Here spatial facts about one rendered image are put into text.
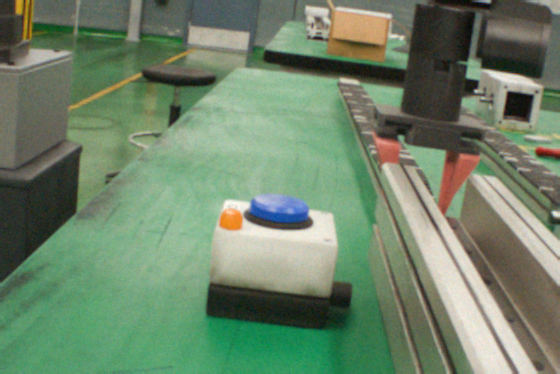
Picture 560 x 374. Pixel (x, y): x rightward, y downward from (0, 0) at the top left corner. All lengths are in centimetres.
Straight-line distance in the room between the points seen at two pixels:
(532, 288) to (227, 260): 19
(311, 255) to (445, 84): 28
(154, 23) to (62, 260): 1132
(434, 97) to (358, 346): 30
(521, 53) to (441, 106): 9
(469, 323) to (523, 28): 44
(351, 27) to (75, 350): 243
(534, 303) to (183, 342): 21
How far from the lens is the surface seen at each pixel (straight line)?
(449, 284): 41
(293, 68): 283
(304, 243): 53
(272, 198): 57
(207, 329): 53
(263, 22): 1171
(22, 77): 87
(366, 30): 284
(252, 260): 54
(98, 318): 53
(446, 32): 76
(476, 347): 35
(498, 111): 166
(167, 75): 375
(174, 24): 1186
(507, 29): 76
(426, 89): 77
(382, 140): 78
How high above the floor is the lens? 100
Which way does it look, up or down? 14 degrees down
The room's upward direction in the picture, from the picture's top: 7 degrees clockwise
